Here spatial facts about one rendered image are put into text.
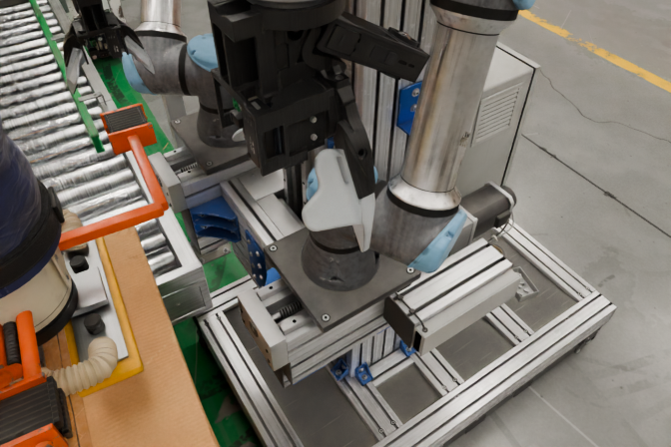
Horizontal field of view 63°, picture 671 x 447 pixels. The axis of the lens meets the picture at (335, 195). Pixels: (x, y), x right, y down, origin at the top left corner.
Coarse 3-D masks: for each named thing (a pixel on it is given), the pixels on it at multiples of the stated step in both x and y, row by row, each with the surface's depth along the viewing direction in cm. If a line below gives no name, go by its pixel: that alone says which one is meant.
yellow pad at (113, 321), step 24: (96, 240) 106; (72, 264) 98; (96, 264) 101; (96, 312) 94; (120, 312) 94; (72, 336) 91; (96, 336) 90; (120, 336) 90; (72, 360) 88; (120, 360) 88; (96, 384) 85
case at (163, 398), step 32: (128, 256) 119; (128, 288) 113; (160, 320) 108; (64, 352) 103; (160, 352) 103; (128, 384) 98; (160, 384) 98; (192, 384) 98; (96, 416) 94; (128, 416) 94; (160, 416) 94; (192, 416) 94
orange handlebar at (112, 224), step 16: (144, 160) 104; (144, 176) 101; (160, 192) 98; (144, 208) 95; (160, 208) 95; (96, 224) 92; (112, 224) 93; (128, 224) 94; (64, 240) 90; (80, 240) 91; (16, 320) 80; (32, 320) 80; (0, 336) 78; (32, 336) 78; (0, 352) 76; (32, 352) 76; (0, 368) 74; (32, 368) 74
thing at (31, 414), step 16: (16, 384) 70; (32, 384) 71; (48, 384) 71; (0, 400) 70; (16, 400) 70; (32, 400) 70; (48, 400) 70; (64, 400) 73; (0, 416) 68; (16, 416) 68; (32, 416) 68; (48, 416) 68; (64, 416) 71; (0, 432) 67; (16, 432) 67; (32, 432) 66; (48, 432) 66; (64, 432) 70
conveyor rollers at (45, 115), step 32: (0, 32) 271; (32, 32) 271; (0, 64) 254; (32, 64) 252; (0, 96) 236; (32, 96) 234; (64, 96) 233; (32, 128) 216; (64, 128) 221; (96, 128) 219; (32, 160) 204; (64, 160) 202; (96, 160) 207; (64, 192) 190; (96, 192) 194; (128, 192) 191; (160, 256) 170
